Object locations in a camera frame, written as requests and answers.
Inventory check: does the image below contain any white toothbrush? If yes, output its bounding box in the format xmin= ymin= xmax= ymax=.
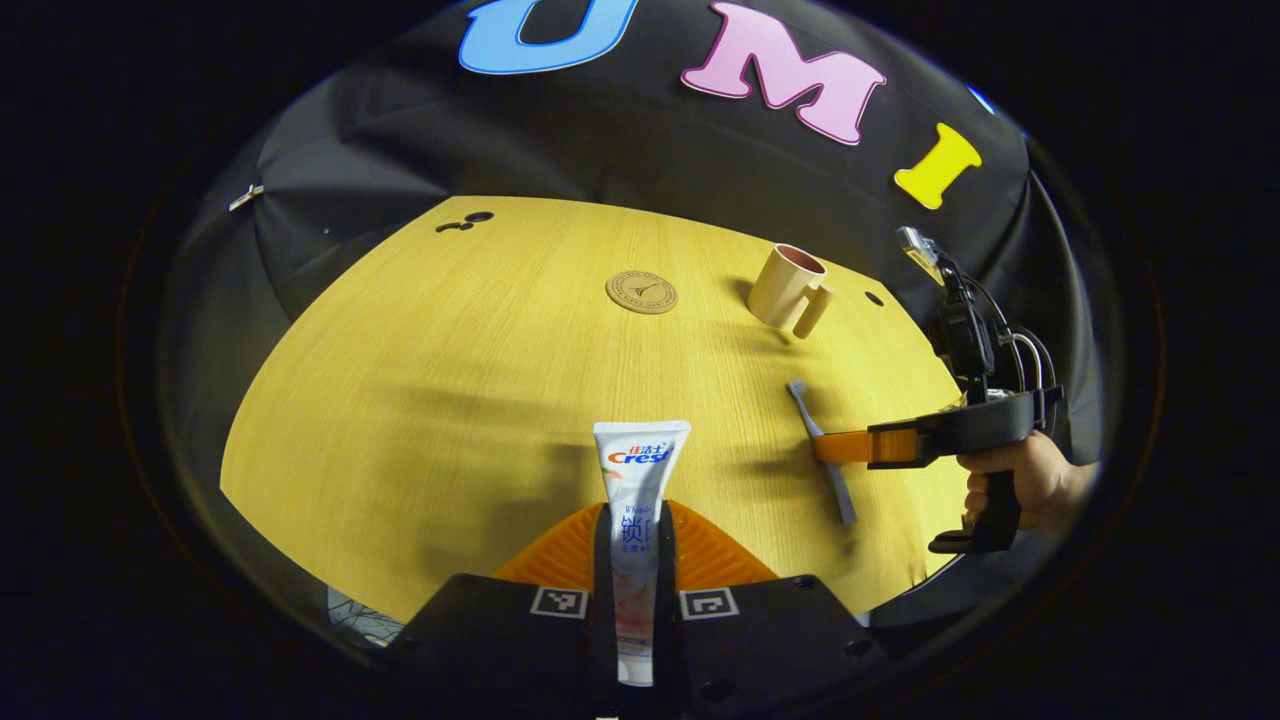
xmin=786 ymin=378 xmax=859 ymax=528

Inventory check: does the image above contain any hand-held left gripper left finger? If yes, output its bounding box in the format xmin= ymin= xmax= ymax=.
xmin=385 ymin=500 xmax=613 ymax=691

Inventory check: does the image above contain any black backdrop cloth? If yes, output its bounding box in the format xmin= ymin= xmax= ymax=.
xmin=160 ymin=0 xmax=1111 ymax=641

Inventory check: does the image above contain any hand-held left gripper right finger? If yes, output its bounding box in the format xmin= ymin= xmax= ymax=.
xmin=660 ymin=500 xmax=891 ymax=701

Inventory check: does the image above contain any round brown coaster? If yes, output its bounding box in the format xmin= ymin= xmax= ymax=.
xmin=605 ymin=270 xmax=679 ymax=316

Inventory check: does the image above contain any white toothpaste tube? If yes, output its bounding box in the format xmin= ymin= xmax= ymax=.
xmin=593 ymin=420 xmax=692 ymax=687

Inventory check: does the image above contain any wooden desktop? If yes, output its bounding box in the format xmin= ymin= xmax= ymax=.
xmin=220 ymin=195 xmax=966 ymax=626

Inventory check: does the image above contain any beige cup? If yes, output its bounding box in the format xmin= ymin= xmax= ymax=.
xmin=747 ymin=243 xmax=835 ymax=340

